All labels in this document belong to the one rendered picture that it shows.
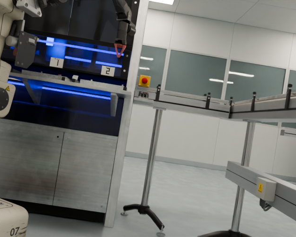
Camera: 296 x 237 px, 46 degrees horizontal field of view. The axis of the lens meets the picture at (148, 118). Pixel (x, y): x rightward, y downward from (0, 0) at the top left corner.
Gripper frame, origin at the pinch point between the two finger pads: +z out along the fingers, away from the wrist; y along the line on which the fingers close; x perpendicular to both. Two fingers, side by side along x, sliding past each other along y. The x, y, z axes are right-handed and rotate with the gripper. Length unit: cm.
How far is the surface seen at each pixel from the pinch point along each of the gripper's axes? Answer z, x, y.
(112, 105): 29.0, -0.7, 5.3
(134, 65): 0.6, -9.2, 26.3
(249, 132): 33, -87, 9
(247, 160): 50, -88, 8
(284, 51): -132, -294, 492
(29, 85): 25, 48, -4
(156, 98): 19.5, -27.9, 35.7
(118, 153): 60, -8, 25
